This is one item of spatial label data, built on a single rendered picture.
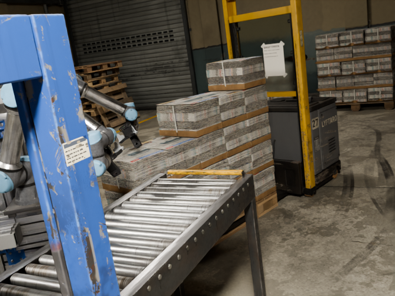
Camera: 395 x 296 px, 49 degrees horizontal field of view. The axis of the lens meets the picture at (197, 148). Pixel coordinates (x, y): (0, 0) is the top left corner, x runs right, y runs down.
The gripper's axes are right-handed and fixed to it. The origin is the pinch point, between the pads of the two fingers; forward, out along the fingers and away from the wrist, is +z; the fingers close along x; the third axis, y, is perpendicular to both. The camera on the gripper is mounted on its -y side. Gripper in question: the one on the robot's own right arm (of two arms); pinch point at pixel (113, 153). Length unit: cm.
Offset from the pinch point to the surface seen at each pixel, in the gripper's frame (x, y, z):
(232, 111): -60, -30, 111
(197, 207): -30, -33, -39
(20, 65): -40, 37, -147
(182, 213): -25, -30, -44
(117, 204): 3.9, -18.3, -24.2
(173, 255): -23, -29, -81
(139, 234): -9, -25, -59
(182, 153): -18, -31, 71
